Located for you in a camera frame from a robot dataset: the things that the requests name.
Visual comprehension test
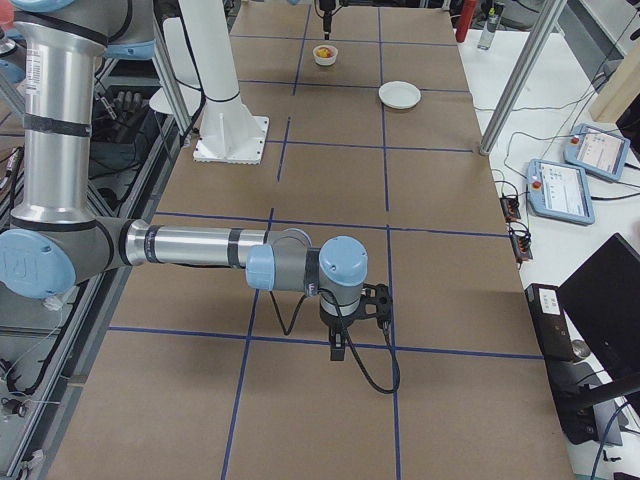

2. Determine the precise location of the red yellow apple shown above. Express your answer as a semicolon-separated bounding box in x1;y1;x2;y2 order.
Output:
315;46;334;59

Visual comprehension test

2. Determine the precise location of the cream bowl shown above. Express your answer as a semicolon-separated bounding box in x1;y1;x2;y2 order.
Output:
312;44;339;66

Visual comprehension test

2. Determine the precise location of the white plate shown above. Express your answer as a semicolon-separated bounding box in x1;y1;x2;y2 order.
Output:
378;81;421;110

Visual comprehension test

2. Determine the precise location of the red bottle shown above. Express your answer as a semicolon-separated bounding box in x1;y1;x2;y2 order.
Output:
455;0;477;43

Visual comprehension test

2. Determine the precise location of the clear spray bottle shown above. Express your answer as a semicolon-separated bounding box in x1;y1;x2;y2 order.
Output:
477;1;504;50

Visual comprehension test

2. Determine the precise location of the lower orange circuit board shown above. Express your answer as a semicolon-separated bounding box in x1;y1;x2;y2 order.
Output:
509;228;533;264

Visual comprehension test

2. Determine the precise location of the orange circuit board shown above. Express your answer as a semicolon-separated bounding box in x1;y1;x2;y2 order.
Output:
499;195;521;223
509;228;533;264

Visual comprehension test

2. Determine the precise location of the upper orange circuit board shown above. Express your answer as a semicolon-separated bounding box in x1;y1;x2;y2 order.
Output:
499;195;521;223

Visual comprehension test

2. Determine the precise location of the black computer box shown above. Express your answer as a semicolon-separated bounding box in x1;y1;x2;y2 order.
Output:
525;283;623;446

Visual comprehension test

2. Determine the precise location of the near teach pendant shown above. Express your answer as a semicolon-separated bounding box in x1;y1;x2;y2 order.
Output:
526;159;595;225

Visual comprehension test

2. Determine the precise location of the teach pendant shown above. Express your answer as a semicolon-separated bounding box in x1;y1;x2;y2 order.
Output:
563;123;630;182
526;159;595;225

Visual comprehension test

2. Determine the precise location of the black monitor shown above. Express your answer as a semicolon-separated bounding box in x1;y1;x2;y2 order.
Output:
558;233;639;380

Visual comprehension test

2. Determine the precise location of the far teach pendant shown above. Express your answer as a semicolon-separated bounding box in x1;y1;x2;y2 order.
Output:
563;123;630;182

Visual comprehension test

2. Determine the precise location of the wooden plank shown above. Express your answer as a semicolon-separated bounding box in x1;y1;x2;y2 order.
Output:
589;41;640;123

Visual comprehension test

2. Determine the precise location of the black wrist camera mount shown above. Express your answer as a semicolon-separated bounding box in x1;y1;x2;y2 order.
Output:
361;283;393;332

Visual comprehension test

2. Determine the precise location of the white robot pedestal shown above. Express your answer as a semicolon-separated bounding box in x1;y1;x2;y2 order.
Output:
179;0;269;164

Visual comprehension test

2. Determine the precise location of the aluminium frame post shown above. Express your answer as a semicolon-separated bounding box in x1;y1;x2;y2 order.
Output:
479;0;567;156

